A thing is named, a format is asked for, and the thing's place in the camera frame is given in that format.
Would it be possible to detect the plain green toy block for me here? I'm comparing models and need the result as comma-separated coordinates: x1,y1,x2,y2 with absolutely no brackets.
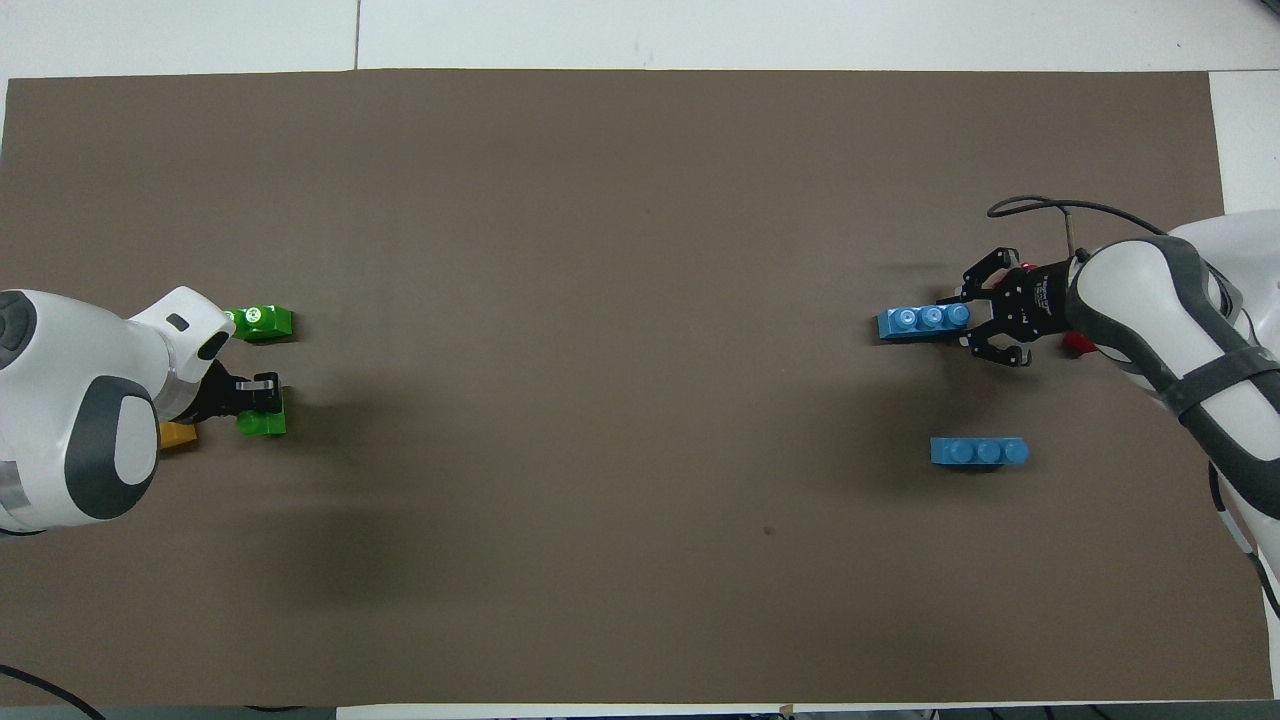
237,385,289,439

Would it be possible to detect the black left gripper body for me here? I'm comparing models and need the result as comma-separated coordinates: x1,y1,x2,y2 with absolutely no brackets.
189,360,253,422

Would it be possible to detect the blue three-stud toy block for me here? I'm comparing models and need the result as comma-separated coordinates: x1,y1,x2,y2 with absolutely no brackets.
930,437,1030,469
877,302,974,344

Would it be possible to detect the green block with white stickers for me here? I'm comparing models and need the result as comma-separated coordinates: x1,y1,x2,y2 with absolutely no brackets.
224,304,295,344

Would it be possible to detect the grey strap on right arm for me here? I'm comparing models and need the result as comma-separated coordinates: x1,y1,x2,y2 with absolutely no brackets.
1160,345,1280,419

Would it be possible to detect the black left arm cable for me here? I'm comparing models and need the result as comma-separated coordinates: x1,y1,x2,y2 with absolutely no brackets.
0,664,107,720

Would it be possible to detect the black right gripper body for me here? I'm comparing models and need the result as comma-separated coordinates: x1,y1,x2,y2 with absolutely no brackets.
999,259,1074,347

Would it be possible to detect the brown table mat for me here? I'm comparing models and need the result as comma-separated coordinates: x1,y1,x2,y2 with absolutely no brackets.
0,68,1274,708

